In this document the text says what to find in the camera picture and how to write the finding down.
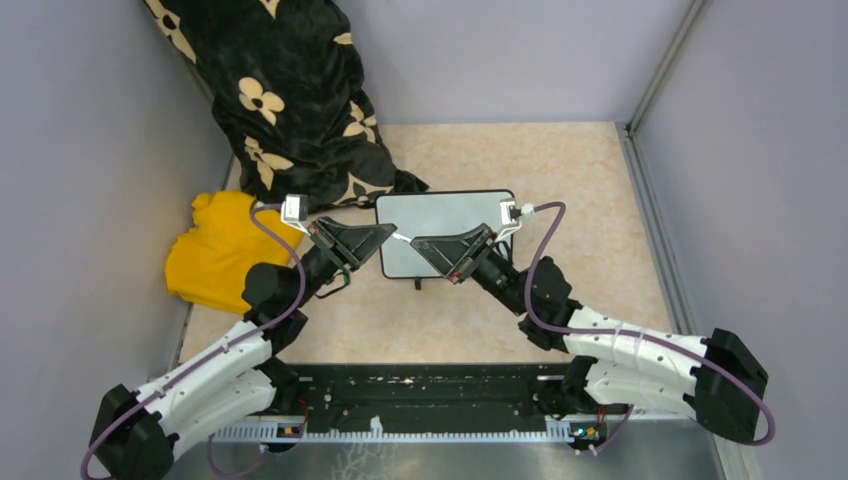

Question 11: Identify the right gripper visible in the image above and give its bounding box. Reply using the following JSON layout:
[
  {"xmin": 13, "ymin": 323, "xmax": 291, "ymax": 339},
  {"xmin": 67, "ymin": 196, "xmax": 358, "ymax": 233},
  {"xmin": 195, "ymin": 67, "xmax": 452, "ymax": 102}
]
[{"xmin": 411, "ymin": 222, "xmax": 530, "ymax": 317}]

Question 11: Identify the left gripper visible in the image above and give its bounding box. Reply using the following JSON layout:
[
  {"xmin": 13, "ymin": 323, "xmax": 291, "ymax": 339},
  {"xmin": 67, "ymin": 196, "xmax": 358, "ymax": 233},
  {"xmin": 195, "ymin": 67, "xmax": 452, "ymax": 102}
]
[{"xmin": 289, "ymin": 215, "xmax": 396, "ymax": 308}]

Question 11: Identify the white whiteboard black frame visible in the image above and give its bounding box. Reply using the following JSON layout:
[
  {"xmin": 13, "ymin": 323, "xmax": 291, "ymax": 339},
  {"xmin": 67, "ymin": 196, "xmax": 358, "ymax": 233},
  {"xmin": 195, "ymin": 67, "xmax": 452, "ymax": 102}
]
[{"xmin": 375, "ymin": 189, "xmax": 514, "ymax": 280}]

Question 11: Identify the green white marker pen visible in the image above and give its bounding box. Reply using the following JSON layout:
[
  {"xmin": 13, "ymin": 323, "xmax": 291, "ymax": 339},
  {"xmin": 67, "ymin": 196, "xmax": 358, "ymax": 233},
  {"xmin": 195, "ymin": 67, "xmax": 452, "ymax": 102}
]
[{"xmin": 392, "ymin": 232, "xmax": 412, "ymax": 243}]

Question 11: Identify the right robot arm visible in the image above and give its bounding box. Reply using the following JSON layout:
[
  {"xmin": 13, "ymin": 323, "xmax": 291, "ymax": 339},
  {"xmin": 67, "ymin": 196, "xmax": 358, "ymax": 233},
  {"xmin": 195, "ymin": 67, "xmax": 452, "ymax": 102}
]
[{"xmin": 410, "ymin": 224, "xmax": 776, "ymax": 446}]

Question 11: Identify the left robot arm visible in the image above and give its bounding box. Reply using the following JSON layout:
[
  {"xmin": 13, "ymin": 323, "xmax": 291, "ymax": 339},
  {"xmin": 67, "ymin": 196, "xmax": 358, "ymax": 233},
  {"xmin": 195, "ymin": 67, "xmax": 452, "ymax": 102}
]
[{"xmin": 81, "ymin": 217, "xmax": 397, "ymax": 479}]

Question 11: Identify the yellow cloth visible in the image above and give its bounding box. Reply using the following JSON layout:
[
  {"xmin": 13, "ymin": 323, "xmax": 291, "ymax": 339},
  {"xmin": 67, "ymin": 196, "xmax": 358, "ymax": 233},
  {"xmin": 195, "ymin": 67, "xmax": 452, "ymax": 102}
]
[{"xmin": 164, "ymin": 191, "xmax": 291, "ymax": 314}]

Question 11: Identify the black floral blanket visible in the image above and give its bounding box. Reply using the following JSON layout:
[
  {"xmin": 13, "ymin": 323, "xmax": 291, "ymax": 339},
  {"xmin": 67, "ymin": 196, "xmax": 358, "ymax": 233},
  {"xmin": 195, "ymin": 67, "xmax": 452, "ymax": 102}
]
[{"xmin": 146, "ymin": 0, "xmax": 428, "ymax": 213}]

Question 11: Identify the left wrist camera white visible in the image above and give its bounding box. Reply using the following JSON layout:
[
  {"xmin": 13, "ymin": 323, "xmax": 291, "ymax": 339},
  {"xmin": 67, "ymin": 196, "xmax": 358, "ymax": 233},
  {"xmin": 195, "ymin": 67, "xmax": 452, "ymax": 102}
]
[{"xmin": 280, "ymin": 194, "xmax": 309, "ymax": 226}]

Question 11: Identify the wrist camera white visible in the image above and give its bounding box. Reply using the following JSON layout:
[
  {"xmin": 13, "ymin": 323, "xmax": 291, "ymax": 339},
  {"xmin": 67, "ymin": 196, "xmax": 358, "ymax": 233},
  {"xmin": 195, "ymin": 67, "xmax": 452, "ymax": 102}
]
[
  {"xmin": 495, "ymin": 198, "xmax": 535, "ymax": 242},
  {"xmin": 280, "ymin": 194, "xmax": 309, "ymax": 226}
]

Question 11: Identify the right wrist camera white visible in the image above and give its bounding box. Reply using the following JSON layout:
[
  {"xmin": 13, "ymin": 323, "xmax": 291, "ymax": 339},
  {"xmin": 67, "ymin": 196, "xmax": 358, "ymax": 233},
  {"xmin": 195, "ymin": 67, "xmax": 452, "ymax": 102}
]
[{"xmin": 495, "ymin": 198, "xmax": 535, "ymax": 242}]

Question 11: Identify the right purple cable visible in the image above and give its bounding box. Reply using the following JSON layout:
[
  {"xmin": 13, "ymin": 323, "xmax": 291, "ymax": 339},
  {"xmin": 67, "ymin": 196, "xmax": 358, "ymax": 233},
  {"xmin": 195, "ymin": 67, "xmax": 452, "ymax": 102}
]
[{"xmin": 523, "ymin": 201, "xmax": 778, "ymax": 448}]

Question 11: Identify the purple cable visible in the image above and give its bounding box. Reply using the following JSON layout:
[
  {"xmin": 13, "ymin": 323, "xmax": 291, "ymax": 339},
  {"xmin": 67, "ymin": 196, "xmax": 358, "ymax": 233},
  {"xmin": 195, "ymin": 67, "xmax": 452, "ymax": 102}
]
[
  {"xmin": 523, "ymin": 201, "xmax": 778, "ymax": 448},
  {"xmin": 80, "ymin": 203, "xmax": 309, "ymax": 480}
]

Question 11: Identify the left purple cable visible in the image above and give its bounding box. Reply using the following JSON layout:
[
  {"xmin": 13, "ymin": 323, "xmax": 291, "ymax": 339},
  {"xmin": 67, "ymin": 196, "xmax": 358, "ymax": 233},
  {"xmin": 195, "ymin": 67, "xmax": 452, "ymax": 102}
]
[{"xmin": 80, "ymin": 203, "xmax": 309, "ymax": 480}]

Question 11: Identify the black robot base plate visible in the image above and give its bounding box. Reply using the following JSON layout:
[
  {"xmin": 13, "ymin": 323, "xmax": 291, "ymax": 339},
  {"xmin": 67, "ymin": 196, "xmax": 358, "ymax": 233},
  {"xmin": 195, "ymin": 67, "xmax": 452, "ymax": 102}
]
[{"xmin": 263, "ymin": 363, "xmax": 599, "ymax": 434}]

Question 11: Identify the white slotted cable duct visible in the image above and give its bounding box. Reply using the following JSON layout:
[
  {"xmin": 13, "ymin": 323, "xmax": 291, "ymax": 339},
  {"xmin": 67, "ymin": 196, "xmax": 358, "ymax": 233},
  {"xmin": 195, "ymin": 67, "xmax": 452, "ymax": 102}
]
[{"xmin": 213, "ymin": 417, "xmax": 606, "ymax": 446}]

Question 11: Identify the aluminium frame rail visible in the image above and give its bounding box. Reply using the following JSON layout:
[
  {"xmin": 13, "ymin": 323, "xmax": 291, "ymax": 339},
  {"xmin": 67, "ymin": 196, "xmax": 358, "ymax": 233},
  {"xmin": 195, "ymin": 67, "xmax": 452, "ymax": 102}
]
[{"xmin": 616, "ymin": 0, "xmax": 712, "ymax": 334}]

